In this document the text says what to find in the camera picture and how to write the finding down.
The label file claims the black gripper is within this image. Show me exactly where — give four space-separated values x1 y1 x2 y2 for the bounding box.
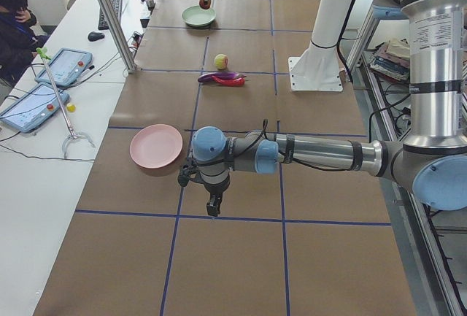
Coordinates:
201 175 230 216

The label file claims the red yellow pear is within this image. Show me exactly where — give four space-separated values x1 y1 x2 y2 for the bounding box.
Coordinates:
198 0 211 10

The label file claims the green pink peach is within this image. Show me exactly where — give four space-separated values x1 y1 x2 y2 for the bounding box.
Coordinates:
214 53 228 70

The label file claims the purple eggplant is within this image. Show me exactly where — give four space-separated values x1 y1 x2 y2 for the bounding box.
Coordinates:
198 72 245 82

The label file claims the red chili pepper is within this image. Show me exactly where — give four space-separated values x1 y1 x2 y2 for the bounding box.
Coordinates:
213 76 245 87

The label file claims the green plate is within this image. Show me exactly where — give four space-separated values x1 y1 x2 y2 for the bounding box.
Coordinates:
182 6 216 28

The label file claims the pink plate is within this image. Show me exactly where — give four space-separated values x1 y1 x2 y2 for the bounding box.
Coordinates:
130 124 183 169

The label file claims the black keyboard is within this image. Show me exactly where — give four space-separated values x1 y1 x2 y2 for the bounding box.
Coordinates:
97 0 123 31

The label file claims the brown paper table cover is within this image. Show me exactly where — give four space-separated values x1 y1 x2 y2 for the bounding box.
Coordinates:
32 0 419 316

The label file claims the black computer mouse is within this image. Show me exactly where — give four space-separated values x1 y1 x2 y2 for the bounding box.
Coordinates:
88 31 105 42

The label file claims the upper blue teach pendant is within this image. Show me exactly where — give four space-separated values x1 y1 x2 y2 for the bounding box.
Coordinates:
45 48 93 88

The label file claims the blue teach pendant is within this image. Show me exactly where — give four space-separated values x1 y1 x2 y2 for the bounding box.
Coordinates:
45 48 93 88
1 82 60 133

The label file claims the yellow toy ball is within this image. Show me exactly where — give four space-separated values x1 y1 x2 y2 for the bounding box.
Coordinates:
66 103 76 112

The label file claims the grabber reacher tool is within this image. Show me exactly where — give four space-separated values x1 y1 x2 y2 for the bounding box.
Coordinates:
36 47 95 160

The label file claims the seated person dark jacket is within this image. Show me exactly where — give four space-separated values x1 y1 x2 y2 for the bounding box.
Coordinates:
1 0 48 87

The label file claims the lower blue teach pendant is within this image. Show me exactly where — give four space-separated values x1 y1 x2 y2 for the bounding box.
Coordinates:
1 82 60 133

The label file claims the stack of books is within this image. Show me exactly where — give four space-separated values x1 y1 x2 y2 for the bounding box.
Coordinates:
369 39 410 81

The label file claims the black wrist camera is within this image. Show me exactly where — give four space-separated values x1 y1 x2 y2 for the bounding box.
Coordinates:
177 150 201 188

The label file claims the aluminium frame post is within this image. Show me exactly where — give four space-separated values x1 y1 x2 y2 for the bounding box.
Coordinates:
97 0 136 73

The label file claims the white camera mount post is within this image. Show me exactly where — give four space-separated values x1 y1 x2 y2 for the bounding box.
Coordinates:
288 0 353 92

